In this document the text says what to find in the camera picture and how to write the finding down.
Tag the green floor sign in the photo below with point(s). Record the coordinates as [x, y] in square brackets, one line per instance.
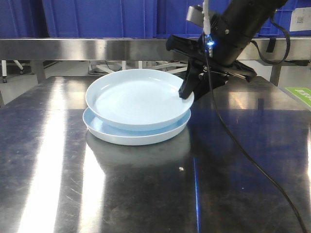
[302, 93]

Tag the white metal frame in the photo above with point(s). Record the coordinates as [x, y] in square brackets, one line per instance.
[101, 68]

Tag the steel shelf leg right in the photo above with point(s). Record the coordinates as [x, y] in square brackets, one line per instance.
[275, 74]

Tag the blue plastic bin left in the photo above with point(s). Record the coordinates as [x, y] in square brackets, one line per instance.
[100, 18]

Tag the blue plastic bin centre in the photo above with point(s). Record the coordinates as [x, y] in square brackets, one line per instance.
[171, 19]

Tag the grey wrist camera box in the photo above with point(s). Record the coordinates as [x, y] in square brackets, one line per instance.
[195, 15]

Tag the blue plastic bin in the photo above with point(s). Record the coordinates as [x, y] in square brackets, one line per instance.
[171, 19]
[100, 18]
[283, 18]

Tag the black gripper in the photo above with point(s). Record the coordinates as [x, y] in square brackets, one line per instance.
[203, 73]

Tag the black tape strip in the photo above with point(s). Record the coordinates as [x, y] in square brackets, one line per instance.
[271, 45]

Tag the steel shelf leg left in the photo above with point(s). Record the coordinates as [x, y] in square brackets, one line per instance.
[37, 68]

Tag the light blue plate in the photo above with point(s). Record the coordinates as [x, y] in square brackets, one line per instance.
[138, 99]
[113, 135]

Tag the blue plastic bin right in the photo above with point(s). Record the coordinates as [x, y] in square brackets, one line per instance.
[283, 18]

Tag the white paper label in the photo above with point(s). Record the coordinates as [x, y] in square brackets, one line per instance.
[301, 19]

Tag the stainless steel shelf rail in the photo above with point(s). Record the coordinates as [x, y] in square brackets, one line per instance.
[80, 49]

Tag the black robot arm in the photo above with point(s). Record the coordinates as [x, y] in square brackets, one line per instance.
[212, 58]

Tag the steel shelf leg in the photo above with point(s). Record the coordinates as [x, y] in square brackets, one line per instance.
[37, 68]
[275, 74]

